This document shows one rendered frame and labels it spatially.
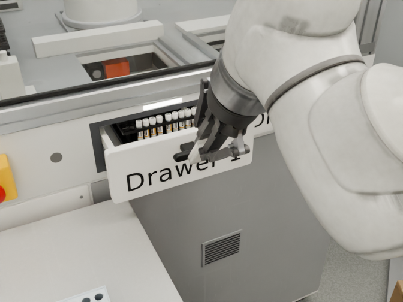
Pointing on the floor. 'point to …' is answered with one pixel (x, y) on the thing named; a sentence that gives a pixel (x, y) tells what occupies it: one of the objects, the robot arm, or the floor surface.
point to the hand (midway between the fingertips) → (201, 151)
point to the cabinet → (217, 230)
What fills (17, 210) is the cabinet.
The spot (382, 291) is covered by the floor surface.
